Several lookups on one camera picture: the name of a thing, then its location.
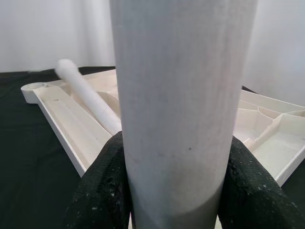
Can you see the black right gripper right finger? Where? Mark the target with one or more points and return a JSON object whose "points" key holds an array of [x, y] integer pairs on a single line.
{"points": [[252, 198]]}

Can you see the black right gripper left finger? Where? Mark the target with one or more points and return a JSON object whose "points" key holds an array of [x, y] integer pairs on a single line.
{"points": [[100, 190]]}

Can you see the white plastic table leg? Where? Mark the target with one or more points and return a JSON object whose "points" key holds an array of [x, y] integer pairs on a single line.
{"points": [[178, 95], [88, 95]]}

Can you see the white plastic table top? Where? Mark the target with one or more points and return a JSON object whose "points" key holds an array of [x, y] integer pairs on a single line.
{"points": [[274, 150]]}

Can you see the black tablecloth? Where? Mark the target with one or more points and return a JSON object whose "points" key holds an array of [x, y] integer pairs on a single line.
{"points": [[23, 143]]}

